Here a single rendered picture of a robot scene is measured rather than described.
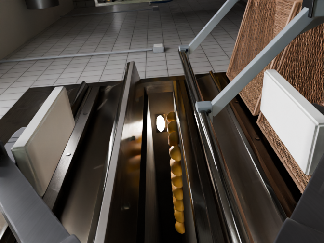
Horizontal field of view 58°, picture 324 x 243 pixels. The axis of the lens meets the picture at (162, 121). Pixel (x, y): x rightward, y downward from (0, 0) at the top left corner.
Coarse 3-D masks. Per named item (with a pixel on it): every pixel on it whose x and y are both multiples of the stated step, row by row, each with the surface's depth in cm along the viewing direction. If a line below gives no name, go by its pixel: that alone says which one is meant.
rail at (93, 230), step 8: (128, 64) 170; (120, 96) 132; (120, 104) 125; (112, 128) 108; (112, 136) 103; (112, 144) 99; (104, 168) 88; (104, 176) 84; (104, 184) 81; (104, 192) 79; (96, 200) 77; (96, 208) 74; (96, 216) 72; (96, 224) 69; (88, 240) 66
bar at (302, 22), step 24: (312, 0) 55; (216, 24) 104; (288, 24) 59; (312, 24) 58; (192, 48) 108; (264, 48) 61; (192, 72) 87; (240, 72) 64; (192, 96) 74; (216, 96) 67; (216, 144) 54; (216, 168) 48; (216, 192) 45; (240, 216) 39; (240, 240) 36
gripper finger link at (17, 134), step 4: (20, 128) 16; (24, 128) 16; (16, 132) 16; (20, 132) 16; (12, 136) 15; (16, 136) 15; (12, 140) 15; (16, 140) 15; (8, 144) 15; (12, 144) 15; (8, 148) 14; (8, 152) 14; (12, 156) 14; (12, 160) 14; (16, 164) 13
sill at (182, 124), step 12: (180, 96) 160; (180, 108) 148; (180, 120) 138; (180, 132) 130; (192, 156) 113; (192, 168) 107; (192, 180) 101; (192, 192) 96; (192, 204) 92; (204, 204) 91; (204, 216) 87; (204, 228) 83; (204, 240) 80
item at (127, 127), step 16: (128, 80) 147; (128, 96) 131; (128, 112) 122; (128, 128) 114; (128, 144) 108; (112, 160) 90; (128, 160) 102; (112, 176) 83; (128, 176) 97; (112, 192) 78; (128, 192) 92; (112, 208) 75; (112, 224) 72; (128, 224) 84; (96, 240) 65; (112, 240) 69; (128, 240) 80
